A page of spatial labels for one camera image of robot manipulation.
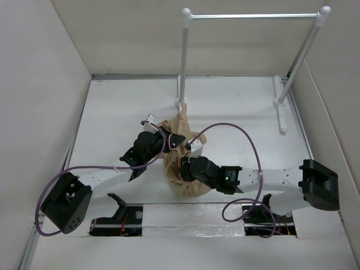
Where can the beige t shirt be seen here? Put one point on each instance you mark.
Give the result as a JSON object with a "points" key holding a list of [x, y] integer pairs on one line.
{"points": [[175, 170]]}

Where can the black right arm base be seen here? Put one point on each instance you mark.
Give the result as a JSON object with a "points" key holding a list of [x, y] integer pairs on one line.
{"points": [[260, 223]]}

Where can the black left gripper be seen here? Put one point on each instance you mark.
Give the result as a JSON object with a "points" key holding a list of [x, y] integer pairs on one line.
{"points": [[175, 140]]}

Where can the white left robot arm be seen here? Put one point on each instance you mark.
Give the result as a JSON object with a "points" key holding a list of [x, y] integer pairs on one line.
{"points": [[70, 199]]}

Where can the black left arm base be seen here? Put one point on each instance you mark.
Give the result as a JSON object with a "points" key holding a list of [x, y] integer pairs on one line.
{"points": [[126, 221]]}

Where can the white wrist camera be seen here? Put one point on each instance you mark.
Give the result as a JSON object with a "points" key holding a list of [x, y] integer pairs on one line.
{"points": [[149, 124], [194, 148]]}

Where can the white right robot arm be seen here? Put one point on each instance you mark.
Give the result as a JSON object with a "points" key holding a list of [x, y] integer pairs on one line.
{"points": [[311, 184]]}

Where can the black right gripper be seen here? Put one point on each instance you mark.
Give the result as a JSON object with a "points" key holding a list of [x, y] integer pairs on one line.
{"points": [[185, 168]]}

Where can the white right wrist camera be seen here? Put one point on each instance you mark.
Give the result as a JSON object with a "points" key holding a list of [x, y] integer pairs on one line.
{"points": [[194, 148]]}

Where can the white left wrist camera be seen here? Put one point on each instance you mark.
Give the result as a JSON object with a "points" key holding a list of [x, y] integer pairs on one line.
{"points": [[149, 124]]}

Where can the pink wire hanger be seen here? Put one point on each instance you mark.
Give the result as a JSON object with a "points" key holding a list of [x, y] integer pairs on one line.
{"points": [[172, 148]]}

